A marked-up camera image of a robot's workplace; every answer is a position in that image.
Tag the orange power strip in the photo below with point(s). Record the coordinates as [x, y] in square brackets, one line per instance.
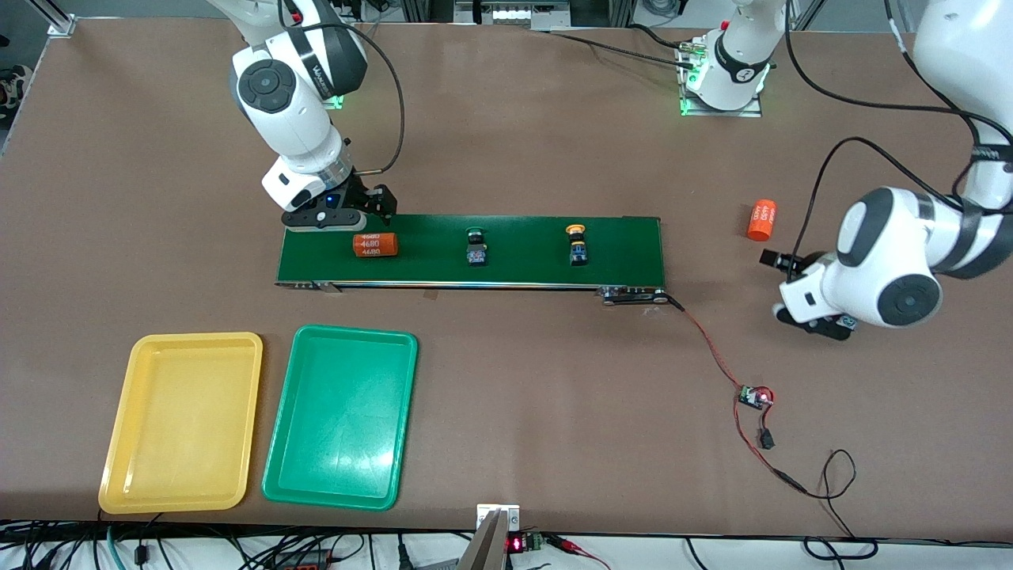
[305, 562]

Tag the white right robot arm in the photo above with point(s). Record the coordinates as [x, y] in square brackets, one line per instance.
[293, 119]

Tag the orange 4680 battery cylinder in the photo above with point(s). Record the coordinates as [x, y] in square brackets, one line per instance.
[376, 247]
[761, 220]

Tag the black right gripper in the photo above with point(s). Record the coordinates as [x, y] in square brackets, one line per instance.
[366, 197]

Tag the yellow plastic tray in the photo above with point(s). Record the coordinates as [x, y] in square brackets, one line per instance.
[182, 427]

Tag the red digit display module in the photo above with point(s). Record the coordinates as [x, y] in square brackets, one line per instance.
[516, 544]

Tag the white metal bracket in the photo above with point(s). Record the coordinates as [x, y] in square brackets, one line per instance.
[513, 518]

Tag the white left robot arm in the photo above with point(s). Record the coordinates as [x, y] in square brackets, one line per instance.
[894, 237]

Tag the metal rack with light strip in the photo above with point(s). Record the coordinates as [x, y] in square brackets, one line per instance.
[514, 14]

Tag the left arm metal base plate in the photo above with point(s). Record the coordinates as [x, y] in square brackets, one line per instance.
[748, 111]

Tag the red clip leads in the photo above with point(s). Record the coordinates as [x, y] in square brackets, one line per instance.
[574, 546]

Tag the grey camera post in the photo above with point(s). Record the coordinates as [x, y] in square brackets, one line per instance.
[484, 546]

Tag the green plastic tray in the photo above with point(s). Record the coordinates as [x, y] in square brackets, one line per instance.
[340, 419]

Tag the green belt conveyor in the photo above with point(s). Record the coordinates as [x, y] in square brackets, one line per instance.
[522, 265]

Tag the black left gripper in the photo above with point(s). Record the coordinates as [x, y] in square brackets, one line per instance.
[794, 263]

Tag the aluminium frame profile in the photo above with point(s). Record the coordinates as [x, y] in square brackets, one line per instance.
[59, 22]

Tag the green push button switch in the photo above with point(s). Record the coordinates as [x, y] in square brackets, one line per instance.
[476, 253]

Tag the small green circuit board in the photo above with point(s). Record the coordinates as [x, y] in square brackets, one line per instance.
[754, 397]

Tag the red black power lead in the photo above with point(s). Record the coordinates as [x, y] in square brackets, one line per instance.
[791, 480]

